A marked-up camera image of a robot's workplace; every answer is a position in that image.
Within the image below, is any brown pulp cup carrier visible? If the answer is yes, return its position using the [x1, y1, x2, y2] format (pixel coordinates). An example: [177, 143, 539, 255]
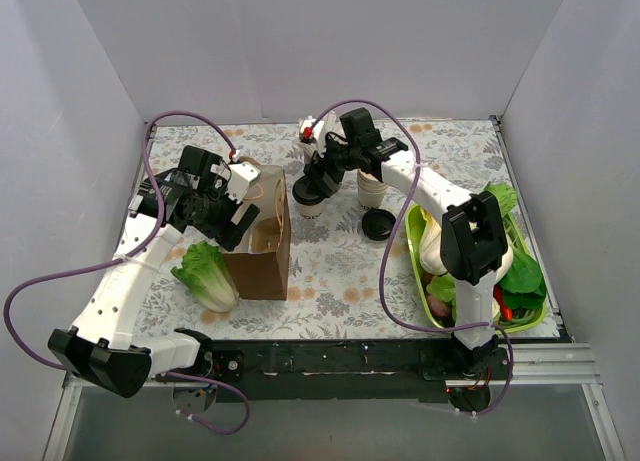
[251, 217, 282, 254]

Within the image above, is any brown paper bag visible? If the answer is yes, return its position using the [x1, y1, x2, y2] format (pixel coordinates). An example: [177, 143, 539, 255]
[223, 156, 291, 301]

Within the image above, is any black coffee cup lid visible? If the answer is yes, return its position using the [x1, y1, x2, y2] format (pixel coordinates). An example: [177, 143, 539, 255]
[292, 176, 324, 206]

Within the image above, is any white paper coffee cup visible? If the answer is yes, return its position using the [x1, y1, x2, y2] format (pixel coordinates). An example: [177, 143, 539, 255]
[297, 201, 324, 219]

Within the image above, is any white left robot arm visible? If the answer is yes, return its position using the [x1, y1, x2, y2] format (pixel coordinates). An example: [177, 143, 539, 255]
[48, 146, 261, 398]

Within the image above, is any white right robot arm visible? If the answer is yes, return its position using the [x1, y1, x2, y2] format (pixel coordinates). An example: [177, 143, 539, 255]
[295, 108, 508, 379]

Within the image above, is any stack of paper cups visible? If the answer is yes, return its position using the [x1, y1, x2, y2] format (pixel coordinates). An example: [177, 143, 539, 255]
[357, 170, 387, 209]

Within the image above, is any black spare cup lid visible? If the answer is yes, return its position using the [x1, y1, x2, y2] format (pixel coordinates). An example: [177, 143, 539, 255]
[361, 208, 396, 241]

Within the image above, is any green white napa cabbage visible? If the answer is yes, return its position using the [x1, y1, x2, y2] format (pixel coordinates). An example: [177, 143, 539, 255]
[419, 208, 447, 276]

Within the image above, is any floral table mat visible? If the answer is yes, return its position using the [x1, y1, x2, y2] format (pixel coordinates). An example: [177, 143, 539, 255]
[99, 118, 564, 342]

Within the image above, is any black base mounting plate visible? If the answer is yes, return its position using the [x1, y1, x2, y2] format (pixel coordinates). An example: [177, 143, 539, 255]
[184, 338, 508, 403]

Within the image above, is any purple red onion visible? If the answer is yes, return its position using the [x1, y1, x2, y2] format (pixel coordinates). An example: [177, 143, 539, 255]
[427, 295, 452, 319]

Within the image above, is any red chili pepper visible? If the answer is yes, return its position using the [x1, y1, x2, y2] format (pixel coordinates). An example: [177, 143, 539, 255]
[494, 285, 514, 323]

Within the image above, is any green leafy vegetable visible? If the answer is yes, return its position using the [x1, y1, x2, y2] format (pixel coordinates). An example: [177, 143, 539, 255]
[422, 183, 547, 326]

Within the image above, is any green vegetable tray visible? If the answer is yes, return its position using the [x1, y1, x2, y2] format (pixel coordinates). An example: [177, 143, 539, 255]
[404, 205, 548, 334]

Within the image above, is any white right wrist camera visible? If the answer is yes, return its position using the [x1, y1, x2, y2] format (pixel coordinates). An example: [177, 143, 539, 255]
[299, 111, 336, 163]

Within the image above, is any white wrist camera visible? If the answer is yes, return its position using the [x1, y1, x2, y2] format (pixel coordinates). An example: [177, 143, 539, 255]
[299, 111, 336, 163]
[226, 162, 261, 204]

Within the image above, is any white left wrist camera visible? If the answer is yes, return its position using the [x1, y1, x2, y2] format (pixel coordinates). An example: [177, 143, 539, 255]
[226, 162, 261, 204]

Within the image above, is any aluminium frame rail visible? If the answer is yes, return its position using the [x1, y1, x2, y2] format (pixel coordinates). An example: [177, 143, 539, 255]
[45, 343, 624, 460]

